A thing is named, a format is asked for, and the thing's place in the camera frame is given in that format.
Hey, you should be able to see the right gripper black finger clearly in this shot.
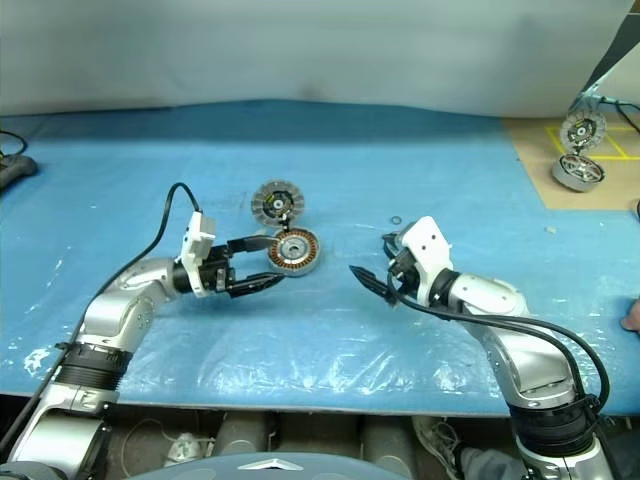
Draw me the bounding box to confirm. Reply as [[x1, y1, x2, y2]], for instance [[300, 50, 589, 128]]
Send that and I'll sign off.
[[356, 275, 397, 305], [347, 264, 390, 290]]

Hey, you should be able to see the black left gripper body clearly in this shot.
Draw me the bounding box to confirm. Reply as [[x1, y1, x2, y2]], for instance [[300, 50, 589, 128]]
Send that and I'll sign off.
[[199, 243, 239, 298]]

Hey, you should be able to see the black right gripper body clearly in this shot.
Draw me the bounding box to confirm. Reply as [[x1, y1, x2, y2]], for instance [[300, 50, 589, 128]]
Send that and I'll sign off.
[[382, 230, 427, 308]]

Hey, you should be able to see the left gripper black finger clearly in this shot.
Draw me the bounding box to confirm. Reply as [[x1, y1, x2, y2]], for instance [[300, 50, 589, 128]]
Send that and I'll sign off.
[[227, 236, 279, 257], [230, 272, 286, 299]]

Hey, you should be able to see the silver motor cover disc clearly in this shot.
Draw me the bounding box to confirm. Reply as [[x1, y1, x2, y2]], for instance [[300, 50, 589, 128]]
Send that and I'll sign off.
[[250, 179, 306, 230]]

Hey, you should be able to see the motor base with copper windings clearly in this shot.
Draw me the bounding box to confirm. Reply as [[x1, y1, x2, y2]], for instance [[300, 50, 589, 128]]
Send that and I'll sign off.
[[264, 227, 326, 277]]

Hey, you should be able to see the silver motor base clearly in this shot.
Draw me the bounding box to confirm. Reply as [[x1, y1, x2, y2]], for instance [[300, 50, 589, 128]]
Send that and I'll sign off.
[[550, 152, 609, 191]]

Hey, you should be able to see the far motor stator part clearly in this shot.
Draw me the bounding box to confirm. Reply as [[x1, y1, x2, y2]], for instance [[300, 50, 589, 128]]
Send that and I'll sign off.
[[559, 110, 608, 151]]

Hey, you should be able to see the person's bare hand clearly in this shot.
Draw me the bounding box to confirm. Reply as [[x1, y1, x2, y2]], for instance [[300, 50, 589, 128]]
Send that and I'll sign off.
[[619, 295, 640, 334]]

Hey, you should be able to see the blue plastic table sheet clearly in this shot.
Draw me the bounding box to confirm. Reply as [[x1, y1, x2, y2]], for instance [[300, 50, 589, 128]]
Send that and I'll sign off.
[[0, 98, 640, 417]]

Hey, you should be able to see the grey rounded shape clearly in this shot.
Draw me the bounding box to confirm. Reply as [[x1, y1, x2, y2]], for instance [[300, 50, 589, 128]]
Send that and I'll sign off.
[[213, 410, 277, 457], [359, 414, 420, 466]]

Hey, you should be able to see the white sneaker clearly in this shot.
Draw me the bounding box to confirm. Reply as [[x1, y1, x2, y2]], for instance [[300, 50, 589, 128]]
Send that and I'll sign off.
[[163, 430, 217, 462], [411, 415, 474, 480]]

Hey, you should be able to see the brown cardboard board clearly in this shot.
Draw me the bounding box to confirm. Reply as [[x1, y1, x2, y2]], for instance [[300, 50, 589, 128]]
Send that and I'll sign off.
[[501, 115, 640, 211]]

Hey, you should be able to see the grey robot torso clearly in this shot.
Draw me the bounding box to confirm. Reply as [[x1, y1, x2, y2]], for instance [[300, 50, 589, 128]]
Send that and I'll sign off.
[[130, 451, 419, 480]]

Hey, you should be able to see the dark trouser leg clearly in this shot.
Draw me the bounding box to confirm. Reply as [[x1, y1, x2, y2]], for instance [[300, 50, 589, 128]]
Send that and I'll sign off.
[[458, 446, 526, 480]]

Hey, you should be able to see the black handheld controller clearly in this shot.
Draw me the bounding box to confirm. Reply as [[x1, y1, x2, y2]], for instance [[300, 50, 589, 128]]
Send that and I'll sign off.
[[0, 154, 39, 191]]

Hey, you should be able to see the black stand leg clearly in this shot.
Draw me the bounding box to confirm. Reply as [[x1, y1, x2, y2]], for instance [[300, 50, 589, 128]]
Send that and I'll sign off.
[[582, 47, 640, 96]]

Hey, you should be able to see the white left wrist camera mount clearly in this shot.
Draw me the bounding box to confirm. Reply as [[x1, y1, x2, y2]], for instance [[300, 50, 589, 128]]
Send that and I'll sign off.
[[174, 211, 220, 300]]

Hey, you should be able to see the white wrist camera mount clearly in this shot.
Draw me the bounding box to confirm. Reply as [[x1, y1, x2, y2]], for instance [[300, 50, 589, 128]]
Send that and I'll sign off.
[[399, 215, 455, 307], [174, 211, 220, 300]]

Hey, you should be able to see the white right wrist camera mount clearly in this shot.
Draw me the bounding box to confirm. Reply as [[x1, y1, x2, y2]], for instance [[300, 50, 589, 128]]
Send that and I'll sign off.
[[399, 215, 455, 307]]

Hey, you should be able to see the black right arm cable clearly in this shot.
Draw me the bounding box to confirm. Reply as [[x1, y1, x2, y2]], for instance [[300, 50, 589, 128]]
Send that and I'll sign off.
[[384, 272, 612, 416]]

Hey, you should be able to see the black controller cable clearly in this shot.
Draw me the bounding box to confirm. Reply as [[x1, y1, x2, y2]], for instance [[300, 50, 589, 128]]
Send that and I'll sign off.
[[0, 128, 29, 157]]

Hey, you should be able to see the silver metal bracket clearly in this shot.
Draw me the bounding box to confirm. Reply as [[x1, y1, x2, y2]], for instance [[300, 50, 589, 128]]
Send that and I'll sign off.
[[569, 83, 606, 117]]

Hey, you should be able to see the thin black cable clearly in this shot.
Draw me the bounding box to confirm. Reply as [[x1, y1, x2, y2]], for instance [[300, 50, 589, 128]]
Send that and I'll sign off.
[[602, 97, 640, 129]]

